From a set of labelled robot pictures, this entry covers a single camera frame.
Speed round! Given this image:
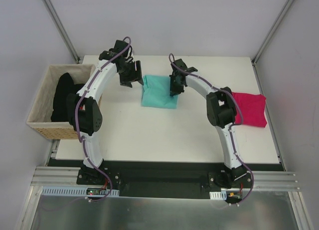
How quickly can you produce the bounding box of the teal t shirt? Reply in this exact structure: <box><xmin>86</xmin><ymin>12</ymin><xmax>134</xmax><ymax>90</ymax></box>
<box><xmin>141</xmin><ymin>75</ymin><xmax>178</xmax><ymax>109</ymax></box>

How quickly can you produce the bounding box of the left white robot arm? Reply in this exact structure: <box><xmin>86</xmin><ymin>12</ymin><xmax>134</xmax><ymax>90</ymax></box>
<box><xmin>66</xmin><ymin>36</ymin><xmax>144</xmax><ymax>185</ymax></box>

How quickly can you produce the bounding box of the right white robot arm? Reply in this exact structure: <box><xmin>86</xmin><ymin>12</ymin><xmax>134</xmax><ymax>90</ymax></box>
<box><xmin>169</xmin><ymin>59</ymin><xmax>247</xmax><ymax>189</ymax></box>

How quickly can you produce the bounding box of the black t shirt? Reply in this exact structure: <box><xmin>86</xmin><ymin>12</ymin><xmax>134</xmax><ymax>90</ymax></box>
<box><xmin>51</xmin><ymin>73</ymin><xmax>84</xmax><ymax>122</ymax></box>

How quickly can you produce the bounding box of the folded pink t shirt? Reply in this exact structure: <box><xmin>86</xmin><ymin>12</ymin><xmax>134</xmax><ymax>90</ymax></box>
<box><xmin>232</xmin><ymin>92</ymin><xmax>267</xmax><ymax>128</ymax></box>

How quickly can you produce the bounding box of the wicker laundry basket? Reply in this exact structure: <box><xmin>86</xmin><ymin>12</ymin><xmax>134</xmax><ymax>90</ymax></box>
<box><xmin>26</xmin><ymin>64</ymin><xmax>96</xmax><ymax>140</ymax></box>

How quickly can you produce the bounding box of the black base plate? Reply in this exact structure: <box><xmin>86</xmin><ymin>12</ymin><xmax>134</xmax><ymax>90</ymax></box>
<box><xmin>76</xmin><ymin>161</ymin><xmax>253</xmax><ymax>199</ymax></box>

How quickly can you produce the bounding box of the right slotted cable duct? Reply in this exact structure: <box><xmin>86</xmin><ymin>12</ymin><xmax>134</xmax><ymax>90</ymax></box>
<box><xmin>209</xmin><ymin>190</ymin><xmax>227</xmax><ymax>201</ymax></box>

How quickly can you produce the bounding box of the slotted cable duct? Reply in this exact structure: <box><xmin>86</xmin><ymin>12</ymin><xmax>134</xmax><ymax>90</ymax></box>
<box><xmin>209</xmin><ymin>190</ymin><xmax>227</xmax><ymax>201</ymax></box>
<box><xmin>42</xmin><ymin>187</ymin><xmax>120</xmax><ymax>198</ymax></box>

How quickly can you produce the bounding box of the left slotted cable duct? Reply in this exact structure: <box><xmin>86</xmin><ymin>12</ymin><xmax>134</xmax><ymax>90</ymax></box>
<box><xmin>42</xmin><ymin>187</ymin><xmax>120</xmax><ymax>198</ymax></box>

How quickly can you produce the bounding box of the aluminium rail frame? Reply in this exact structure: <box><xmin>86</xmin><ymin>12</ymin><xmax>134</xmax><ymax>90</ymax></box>
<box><xmin>31</xmin><ymin>137</ymin><xmax>300</xmax><ymax>191</ymax></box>

